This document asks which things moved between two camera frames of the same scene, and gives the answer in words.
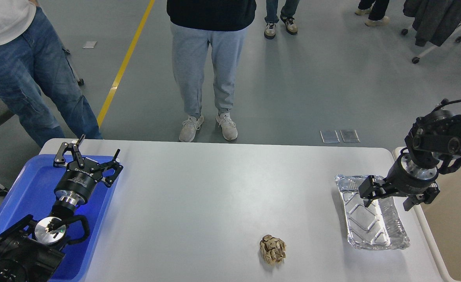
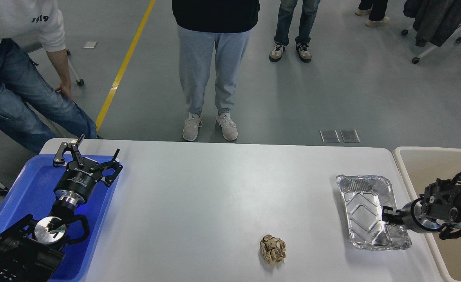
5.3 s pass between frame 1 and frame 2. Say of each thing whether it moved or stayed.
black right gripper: moved
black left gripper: stayed
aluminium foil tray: stayed
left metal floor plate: stayed
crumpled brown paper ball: stayed
